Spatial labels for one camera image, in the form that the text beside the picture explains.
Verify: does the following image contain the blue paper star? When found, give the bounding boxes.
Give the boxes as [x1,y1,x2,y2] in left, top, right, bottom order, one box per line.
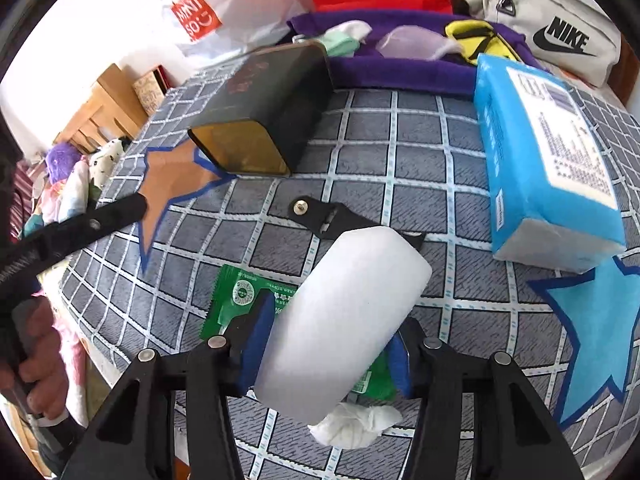
[528,257,639,429]

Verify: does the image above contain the green sachet packet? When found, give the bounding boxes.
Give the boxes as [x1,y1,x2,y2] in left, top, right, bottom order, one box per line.
[200,264,396,401]

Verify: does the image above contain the yellow black pouch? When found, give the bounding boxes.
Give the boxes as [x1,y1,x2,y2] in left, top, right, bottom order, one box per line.
[444,20,522,66]

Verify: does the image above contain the colourful bedding pile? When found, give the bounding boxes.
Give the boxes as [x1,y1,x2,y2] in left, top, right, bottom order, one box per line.
[18,136,131,424]

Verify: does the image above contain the purple towel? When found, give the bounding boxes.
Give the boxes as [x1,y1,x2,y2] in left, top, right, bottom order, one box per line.
[288,9,476,98]

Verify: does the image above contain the brown paper star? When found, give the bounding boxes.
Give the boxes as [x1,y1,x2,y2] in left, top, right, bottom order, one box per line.
[137,139,234,271]

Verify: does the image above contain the white green sock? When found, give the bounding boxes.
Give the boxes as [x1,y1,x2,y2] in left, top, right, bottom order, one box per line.
[292,20,372,58]

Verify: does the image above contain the blue tissue pack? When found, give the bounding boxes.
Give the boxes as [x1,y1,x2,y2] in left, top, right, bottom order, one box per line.
[474,54,626,273]

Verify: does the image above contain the clear plastic bag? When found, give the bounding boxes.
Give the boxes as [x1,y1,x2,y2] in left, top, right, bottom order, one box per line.
[375,25,463,62]

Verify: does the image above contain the person left hand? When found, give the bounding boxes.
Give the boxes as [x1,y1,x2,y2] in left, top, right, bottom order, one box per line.
[18,296,68,419]

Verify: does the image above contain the purple plush toy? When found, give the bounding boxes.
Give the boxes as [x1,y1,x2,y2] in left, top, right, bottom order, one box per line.
[46,142,82,184]

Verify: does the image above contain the grey checked cloth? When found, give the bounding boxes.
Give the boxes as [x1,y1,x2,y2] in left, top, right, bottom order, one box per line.
[60,63,639,479]

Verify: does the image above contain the white tissue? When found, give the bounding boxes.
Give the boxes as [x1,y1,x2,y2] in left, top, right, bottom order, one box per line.
[308,403,402,450]

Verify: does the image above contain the dark green tea tin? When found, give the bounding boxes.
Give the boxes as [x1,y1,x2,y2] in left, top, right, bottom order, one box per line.
[188,40,334,177]

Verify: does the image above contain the wooden headboard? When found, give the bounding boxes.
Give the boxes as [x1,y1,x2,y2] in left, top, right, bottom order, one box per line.
[53,64,149,155]

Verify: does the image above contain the grey Nike waist bag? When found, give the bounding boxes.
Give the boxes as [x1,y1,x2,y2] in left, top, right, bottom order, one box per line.
[466,0,622,87]

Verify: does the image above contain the white Miniso plastic bag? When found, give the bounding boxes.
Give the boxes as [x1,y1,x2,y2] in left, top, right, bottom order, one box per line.
[158,0,311,66]

